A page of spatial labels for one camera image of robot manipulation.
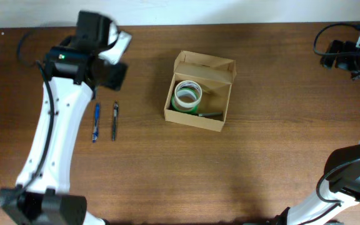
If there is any beige masking tape roll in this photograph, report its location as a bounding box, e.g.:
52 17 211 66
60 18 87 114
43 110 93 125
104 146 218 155
174 80 203 108

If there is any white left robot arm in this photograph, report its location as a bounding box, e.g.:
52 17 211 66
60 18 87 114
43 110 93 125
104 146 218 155
0 11 132 224

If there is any white black permanent marker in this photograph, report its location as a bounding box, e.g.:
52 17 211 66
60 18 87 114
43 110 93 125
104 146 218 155
197 112 223 118

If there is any open cardboard box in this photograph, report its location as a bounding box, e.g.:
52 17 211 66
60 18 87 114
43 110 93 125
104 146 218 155
164 51 237 132

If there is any blue ballpoint pen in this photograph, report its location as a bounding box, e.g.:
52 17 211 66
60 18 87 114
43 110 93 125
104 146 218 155
92 102 101 143

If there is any green tape roll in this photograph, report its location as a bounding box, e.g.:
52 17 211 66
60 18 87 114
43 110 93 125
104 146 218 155
171 88 198 114

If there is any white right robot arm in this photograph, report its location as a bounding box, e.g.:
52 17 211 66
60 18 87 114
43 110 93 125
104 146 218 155
268 23 360 225

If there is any black clear ballpoint pen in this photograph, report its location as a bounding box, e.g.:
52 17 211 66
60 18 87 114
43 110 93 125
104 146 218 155
112 101 119 141

